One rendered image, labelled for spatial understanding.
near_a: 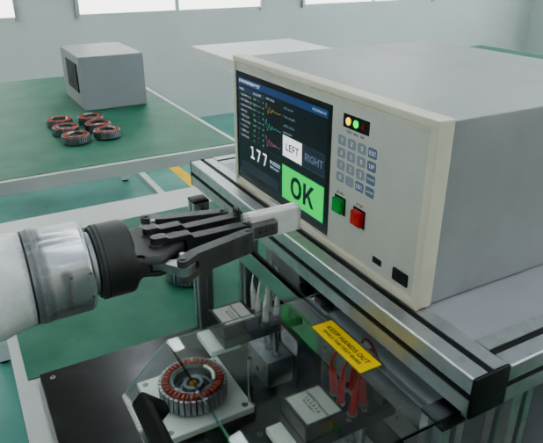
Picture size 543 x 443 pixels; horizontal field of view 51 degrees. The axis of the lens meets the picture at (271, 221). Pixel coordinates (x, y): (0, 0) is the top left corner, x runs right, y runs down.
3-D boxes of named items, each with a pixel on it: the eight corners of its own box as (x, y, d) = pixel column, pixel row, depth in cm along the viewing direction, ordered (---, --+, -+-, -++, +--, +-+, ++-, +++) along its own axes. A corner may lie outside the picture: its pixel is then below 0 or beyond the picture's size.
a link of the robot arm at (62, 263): (45, 343, 52) (111, 324, 55) (27, 255, 48) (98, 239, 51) (30, 296, 59) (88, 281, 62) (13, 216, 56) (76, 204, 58)
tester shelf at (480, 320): (468, 420, 53) (476, 381, 51) (191, 184, 107) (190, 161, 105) (723, 294, 72) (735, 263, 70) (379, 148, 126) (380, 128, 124)
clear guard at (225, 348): (206, 584, 45) (203, 533, 43) (122, 397, 64) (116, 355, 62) (496, 432, 60) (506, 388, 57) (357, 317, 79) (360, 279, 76)
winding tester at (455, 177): (416, 312, 61) (439, 121, 52) (235, 181, 95) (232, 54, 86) (635, 233, 78) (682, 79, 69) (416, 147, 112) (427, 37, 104)
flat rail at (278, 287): (433, 446, 57) (437, 424, 56) (196, 219, 106) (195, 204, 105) (442, 442, 58) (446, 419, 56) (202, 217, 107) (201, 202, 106)
